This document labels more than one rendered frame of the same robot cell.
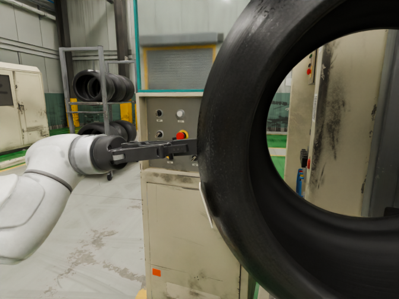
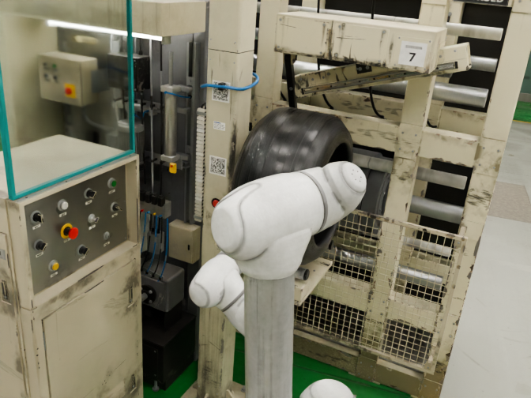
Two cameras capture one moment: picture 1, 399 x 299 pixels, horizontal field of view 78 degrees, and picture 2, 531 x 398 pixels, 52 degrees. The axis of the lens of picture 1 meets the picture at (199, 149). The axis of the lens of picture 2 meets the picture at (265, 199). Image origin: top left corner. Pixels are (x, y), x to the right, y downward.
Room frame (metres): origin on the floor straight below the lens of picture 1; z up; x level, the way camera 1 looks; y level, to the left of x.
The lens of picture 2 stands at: (0.34, 1.63, 1.94)
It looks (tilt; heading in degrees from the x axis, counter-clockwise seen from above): 23 degrees down; 274
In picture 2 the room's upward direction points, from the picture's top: 5 degrees clockwise
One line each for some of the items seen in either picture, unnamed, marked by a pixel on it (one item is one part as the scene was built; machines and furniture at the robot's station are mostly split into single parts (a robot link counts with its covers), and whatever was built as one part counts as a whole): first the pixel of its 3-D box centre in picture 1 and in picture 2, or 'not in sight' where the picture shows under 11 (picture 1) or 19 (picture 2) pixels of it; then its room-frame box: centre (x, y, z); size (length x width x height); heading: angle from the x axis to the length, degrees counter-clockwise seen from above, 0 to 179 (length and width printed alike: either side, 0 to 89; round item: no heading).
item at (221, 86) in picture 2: not in sight; (230, 81); (0.66, -0.38, 1.54); 0.19 x 0.19 x 0.06; 70
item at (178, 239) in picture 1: (204, 211); (55, 317); (1.24, -0.03, 0.63); 0.56 x 0.41 x 1.27; 70
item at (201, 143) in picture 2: not in sight; (203, 166); (0.75, -0.38, 1.19); 0.05 x 0.04 x 0.48; 70
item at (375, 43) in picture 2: not in sight; (359, 40); (0.20, -0.55, 1.71); 0.61 x 0.25 x 0.15; 160
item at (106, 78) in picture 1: (108, 114); not in sight; (4.17, 1.54, 0.96); 1.36 x 0.71 x 1.92; 169
